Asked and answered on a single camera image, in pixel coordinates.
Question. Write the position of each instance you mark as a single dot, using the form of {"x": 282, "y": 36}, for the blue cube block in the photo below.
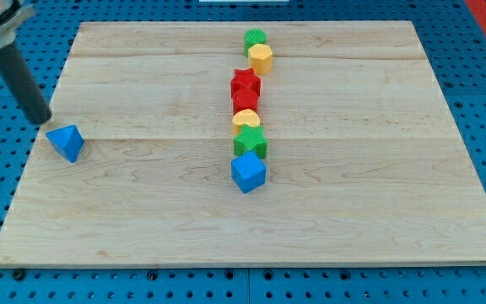
{"x": 248, "y": 171}

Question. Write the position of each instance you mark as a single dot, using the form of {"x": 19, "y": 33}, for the green star block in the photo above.
{"x": 251, "y": 139}

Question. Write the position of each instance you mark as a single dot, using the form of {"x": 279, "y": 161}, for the yellow hexagon block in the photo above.
{"x": 260, "y": 58}

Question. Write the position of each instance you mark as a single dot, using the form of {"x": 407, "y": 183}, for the red star block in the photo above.
{"x": 245, "y": 79}

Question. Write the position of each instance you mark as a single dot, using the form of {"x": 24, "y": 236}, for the blue triangle block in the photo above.
{"x": 67, "y": 142}

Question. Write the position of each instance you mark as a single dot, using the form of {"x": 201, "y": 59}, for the wooden board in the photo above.
{"x": 365, "y": 164}

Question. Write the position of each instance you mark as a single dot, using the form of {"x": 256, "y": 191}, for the yellow heart block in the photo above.
{"x": 244, "y": 117}

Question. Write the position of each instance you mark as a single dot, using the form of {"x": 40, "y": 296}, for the green cylinder block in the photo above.
{"x": 253, "y": 36}

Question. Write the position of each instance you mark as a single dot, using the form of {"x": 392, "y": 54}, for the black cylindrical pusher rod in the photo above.
{"x": 23, "y": 86}

